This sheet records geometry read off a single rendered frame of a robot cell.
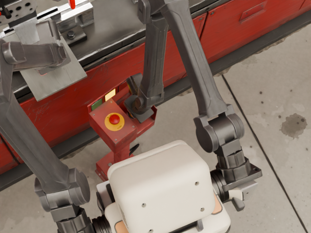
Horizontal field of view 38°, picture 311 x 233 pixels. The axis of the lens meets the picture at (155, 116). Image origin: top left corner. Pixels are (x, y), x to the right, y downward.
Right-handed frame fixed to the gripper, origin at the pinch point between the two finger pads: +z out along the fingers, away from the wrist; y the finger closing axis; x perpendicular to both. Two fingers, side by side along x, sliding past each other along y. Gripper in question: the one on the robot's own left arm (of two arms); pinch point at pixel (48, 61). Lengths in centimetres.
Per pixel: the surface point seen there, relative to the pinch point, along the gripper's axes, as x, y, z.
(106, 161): 55, -14, 73
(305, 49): 55, -157, 84
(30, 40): -8.7, 1.1, 7.6
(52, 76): 4.9, 1.1, 0.4
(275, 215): 118, -77, 50
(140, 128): 36.8, -22.3, 16.0
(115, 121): 28.8, -13.2, 8.7
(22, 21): -15.7, 0.5, 8.0
